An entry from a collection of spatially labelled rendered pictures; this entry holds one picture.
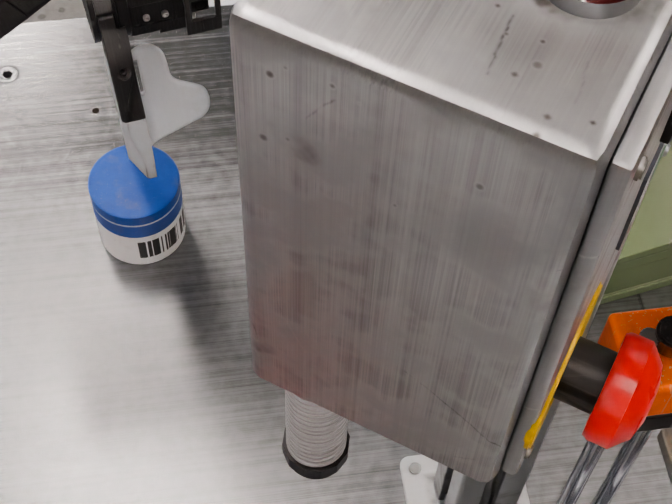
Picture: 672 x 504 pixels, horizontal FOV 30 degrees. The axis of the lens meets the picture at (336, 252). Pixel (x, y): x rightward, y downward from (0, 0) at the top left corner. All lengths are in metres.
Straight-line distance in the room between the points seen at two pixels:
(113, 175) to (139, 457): 0.22
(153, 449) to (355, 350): 0.56
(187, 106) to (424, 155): 0.53
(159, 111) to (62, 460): 0.28
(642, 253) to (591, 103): 0.69
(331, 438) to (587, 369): 0.24
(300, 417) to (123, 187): 0.41
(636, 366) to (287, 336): 0.11
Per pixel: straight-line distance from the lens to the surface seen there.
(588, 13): 0.30
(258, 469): 0.93
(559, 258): 0.31
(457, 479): 0.82
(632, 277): 1.00
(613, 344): 0.58
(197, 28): 0.81
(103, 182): 0.98
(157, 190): 0.97
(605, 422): 0.40
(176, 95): 0.82
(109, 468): 0.94
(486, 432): 0.40
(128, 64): 0.79
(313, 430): 0.60
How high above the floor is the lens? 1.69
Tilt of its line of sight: 58 degrees down
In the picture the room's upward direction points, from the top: 3 degrees clockwise
